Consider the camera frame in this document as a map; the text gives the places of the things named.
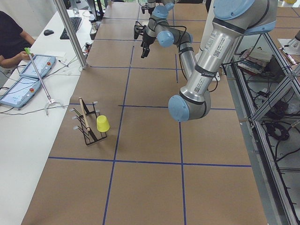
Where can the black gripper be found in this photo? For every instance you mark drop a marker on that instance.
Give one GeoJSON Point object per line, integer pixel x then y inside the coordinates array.
{"type": "Point", "coordinates": [146, 40]}

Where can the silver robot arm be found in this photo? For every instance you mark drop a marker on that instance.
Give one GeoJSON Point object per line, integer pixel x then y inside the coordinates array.
{"type": "Point", "coordinates": [232, 19]}

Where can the aluminium frame post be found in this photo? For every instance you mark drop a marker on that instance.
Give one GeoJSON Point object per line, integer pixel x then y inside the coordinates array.
{"type": "Point", "coordinates": [71, 32]}

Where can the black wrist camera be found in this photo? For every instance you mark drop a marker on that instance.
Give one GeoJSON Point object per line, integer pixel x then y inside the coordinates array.
{"type": "Point", "coordinates": [139, 30]}

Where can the yellow plastic cup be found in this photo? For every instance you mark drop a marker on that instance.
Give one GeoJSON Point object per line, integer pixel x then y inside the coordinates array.
{"type": "Point", "coordinates": [102, 123]}

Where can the lower teach pendant tablet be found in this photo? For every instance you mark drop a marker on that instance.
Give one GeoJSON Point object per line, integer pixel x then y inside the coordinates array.
{"type": "Point", "coordinates": [21, 92]}

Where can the stack of magazines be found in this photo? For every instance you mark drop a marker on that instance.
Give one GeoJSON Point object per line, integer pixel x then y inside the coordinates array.
{"type": "Point", "coordinates": [254, 60]}

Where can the person in black shirt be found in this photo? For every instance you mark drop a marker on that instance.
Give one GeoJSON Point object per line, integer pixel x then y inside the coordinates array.
{"type": "Point", "coordinates": [13, 40]}

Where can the black computer mouse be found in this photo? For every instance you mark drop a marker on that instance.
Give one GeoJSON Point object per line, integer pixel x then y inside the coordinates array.
{"type": "Point", "coordinates": [48, 32]}

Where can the pink reacher grabber stick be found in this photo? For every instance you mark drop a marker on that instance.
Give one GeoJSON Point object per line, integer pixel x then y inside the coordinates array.
{"type": "Point", "coordinates": [51, 101]}

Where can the teach pendant tablet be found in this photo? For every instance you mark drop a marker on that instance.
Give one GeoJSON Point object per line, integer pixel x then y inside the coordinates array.
{"type": "Point", "coordinates": [21, 92]}
{"type": "Point", "coordinates": [43, 63]}

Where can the upper teach pendant tablet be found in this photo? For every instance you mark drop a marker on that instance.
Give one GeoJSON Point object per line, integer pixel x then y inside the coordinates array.
{"type": "Point", "coordinates": [43, 63]}

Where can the black wire cup rack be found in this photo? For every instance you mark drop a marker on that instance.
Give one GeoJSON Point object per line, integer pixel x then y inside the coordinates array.
{"type": "Point", "coordinates": [87, 116]}

